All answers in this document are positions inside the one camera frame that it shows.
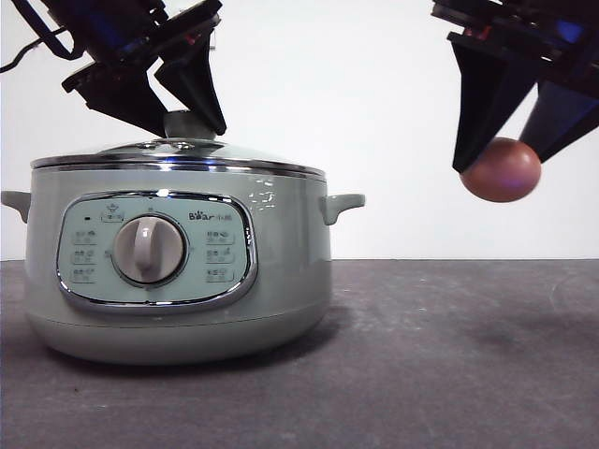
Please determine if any glass lid with green knob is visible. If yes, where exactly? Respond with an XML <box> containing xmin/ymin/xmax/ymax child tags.
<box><xmin>29</xmin><ymin>109</ymin><xmax>327</xmax><ymax>181</ymax></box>

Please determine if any brown egg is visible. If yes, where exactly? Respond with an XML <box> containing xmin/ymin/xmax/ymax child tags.
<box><xmin>460</xmin><ymin>136</ymin><xmax>544</xmax><ymax>204</ymax></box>

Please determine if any pale green electric cooking pot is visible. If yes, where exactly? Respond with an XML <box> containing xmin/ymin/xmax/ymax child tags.
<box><xmin>0</xmin><ymin>163</ymin><xmax>367</xmax><ymax>367</ymax></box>

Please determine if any thin black cable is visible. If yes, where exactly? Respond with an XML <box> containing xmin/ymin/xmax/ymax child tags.
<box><xmin>0</xmin><ymin>25</ymin><xmax>76</xmax><ymax>74</ymax></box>

